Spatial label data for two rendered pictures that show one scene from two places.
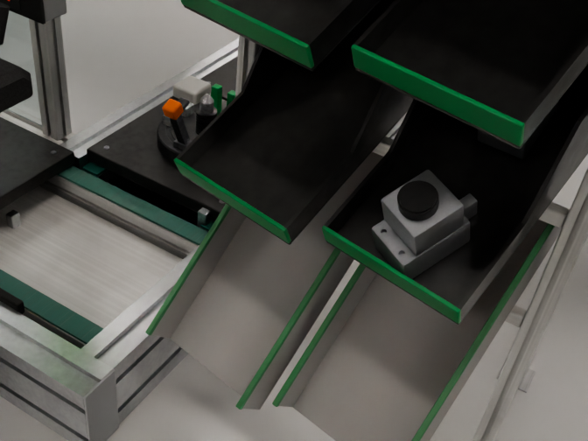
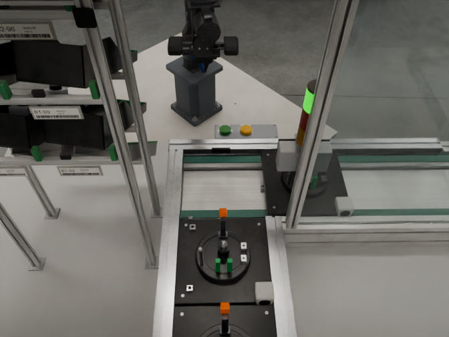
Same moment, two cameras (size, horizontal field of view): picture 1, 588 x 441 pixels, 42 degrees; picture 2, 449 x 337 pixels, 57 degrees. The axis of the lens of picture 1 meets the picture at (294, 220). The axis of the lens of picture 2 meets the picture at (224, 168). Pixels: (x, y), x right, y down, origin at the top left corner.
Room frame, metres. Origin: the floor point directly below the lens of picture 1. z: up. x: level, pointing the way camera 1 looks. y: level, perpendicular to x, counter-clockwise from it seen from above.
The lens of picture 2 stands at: (1.37, -0.10, 1.93)
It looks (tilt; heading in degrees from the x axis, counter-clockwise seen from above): 50 degrees down; 152
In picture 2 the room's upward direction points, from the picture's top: 1 degrees clockwise
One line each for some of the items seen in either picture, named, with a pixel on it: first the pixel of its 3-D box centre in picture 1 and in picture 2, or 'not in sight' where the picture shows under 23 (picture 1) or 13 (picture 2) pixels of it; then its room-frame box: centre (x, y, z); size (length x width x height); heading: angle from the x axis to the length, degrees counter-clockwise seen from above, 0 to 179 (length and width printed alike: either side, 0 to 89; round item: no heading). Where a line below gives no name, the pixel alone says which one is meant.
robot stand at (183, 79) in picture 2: not in sight; (195, 87); (0.27, 0.37, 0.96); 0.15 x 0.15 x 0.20; 16
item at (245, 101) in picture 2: not in sight; (186, 118); (0.28, 0.32, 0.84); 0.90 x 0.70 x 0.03; 16
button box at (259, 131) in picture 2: not in sight; (245, 137); (0.54, 0.43, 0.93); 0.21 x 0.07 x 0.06; 64
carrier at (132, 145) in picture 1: (206, 117); (223, 249); (0.93, 0.14, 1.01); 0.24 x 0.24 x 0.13; 64
